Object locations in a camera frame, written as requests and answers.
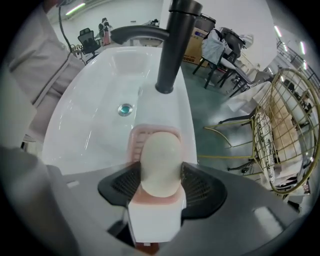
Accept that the gold wire chair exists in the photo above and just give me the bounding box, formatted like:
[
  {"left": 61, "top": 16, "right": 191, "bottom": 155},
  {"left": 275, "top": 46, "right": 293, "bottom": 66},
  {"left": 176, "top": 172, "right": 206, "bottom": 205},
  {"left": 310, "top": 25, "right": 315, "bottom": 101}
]
[{"left": 203, "top": 67, "right": 320, "bottom": 199}]

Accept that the person's beige clothing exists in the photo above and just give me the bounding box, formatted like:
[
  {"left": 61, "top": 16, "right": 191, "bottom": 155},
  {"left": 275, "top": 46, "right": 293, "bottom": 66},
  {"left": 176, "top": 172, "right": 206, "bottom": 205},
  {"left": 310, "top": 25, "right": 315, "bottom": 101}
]
[{"left": 4, "top": 4, "right": 87, "bottom": 148}]

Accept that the black and white patterned cushion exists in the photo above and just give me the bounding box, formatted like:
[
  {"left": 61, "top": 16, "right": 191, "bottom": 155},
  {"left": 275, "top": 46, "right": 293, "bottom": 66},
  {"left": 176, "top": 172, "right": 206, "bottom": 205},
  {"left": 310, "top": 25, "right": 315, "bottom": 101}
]
[{"left": 253, "top": 111, "right": 279, "bottom": 185}]

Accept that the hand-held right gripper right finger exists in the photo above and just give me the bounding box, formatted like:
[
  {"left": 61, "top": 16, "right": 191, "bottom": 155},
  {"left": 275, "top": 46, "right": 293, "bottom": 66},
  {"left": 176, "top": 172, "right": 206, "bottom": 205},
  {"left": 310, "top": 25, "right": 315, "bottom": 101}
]
[{"left": 180, "top": 161, "right": 229, "bottom": 225}]

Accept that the white jacket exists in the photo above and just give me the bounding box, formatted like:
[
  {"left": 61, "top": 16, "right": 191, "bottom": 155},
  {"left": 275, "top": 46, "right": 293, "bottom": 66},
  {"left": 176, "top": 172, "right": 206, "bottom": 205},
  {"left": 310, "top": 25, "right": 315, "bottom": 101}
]
[{"left": 201, "top": 29, "right": 228, "bottom": 65}]

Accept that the dark table with grey top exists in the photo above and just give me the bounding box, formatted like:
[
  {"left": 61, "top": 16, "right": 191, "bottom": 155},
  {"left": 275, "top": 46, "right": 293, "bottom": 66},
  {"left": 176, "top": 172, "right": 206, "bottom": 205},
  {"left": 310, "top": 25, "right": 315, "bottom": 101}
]
[{"left": 217, "top": 51, "right": 260, "bottom": 99}]

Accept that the black cable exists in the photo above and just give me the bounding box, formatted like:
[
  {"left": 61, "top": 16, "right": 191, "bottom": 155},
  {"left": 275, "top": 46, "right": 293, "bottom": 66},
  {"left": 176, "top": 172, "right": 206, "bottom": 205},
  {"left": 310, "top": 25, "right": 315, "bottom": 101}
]
[{"left": 57, "top": 0, "right": 86, "bottom": 66}]

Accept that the black faucet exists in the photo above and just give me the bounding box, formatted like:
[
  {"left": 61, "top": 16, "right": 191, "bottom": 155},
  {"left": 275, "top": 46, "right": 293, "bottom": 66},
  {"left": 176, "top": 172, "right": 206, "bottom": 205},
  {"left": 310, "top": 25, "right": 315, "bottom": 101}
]
[{"left": 109, "top": 0, "right": 204, "bottom": 95}]

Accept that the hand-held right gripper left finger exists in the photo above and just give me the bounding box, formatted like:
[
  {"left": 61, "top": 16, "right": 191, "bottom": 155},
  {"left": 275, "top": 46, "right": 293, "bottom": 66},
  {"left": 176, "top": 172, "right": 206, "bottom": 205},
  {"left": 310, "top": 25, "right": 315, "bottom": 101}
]
[{"left": 97, "top": 161, "right": 143, "bottom": 208}]

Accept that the dark green metal chair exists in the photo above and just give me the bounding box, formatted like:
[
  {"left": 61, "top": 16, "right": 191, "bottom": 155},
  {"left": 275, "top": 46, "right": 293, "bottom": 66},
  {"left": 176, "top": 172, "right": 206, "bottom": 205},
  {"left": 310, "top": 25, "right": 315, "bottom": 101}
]
[{"left": 191, "top": 28, "right": 232, "bottom": 90}]

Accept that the pink soap dish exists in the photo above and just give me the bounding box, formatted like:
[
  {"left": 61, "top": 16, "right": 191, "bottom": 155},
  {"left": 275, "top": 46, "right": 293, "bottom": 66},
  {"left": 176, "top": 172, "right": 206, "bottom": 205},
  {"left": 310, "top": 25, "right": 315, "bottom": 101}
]
[{"left": 126, "top": 124, "right": 188, "bottom": 253}]

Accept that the white ceramic sink basin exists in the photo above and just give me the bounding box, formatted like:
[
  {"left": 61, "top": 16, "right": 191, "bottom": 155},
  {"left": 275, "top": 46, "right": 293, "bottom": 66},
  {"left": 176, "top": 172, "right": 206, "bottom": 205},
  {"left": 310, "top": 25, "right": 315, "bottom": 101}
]
[{"left": 41, "top": 46, "right": 200, "bottom": 176}]

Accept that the black office chair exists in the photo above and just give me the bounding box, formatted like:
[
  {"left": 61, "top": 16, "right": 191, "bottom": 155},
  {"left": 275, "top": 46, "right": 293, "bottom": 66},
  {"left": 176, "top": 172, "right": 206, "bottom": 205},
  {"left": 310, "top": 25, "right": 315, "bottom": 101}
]
[{"left": 77, "top": 28, "right": 101, "bottom": 56}]

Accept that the cardboard box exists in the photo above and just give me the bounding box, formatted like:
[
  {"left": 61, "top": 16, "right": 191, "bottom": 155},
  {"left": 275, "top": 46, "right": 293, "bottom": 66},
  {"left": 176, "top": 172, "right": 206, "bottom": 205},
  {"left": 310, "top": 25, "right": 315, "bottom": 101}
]
[{"left": 181, "top": 26, "right": 211, "bottom": 68}]

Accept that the metal sink drain plug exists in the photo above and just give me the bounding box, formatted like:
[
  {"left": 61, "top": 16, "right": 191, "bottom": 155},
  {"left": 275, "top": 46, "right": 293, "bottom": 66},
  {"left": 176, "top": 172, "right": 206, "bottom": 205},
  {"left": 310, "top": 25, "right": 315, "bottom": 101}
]
[{"left": 117, "top": 102, "right": 136, "bottom": 118}]

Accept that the cream oval bar of soap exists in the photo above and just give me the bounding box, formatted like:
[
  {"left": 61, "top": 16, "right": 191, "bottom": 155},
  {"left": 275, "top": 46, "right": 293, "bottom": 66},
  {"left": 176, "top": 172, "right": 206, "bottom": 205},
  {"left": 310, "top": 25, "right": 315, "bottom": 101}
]
[{"left": 139, "top": 131, "right": 183, "bottom": 198}]

